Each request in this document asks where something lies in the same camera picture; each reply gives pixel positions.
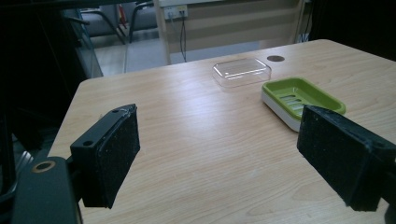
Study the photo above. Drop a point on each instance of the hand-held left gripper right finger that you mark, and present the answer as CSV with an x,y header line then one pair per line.
x,y
339,155

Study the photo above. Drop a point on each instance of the glass panel with metal frame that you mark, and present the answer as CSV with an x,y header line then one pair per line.
x,y
88,53

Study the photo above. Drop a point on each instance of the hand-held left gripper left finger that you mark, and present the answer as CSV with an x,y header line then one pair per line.
x,y
102,155

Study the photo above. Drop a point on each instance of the clear plastic soap box lid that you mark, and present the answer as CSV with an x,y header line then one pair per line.
x,y
241,72

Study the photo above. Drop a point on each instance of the dark round table grommet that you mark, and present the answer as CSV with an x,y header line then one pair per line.
x,y
275,58

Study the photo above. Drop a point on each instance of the white upright post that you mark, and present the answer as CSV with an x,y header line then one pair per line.
x,y
163,34

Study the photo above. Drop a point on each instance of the green and white soap dish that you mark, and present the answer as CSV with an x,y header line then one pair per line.
x,y
281,105

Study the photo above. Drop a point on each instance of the black metal chair frame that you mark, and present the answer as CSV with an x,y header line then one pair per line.
x,y
134,18
107,21

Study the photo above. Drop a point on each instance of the white wall socket strip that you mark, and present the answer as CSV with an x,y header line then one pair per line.
x,y
174,11

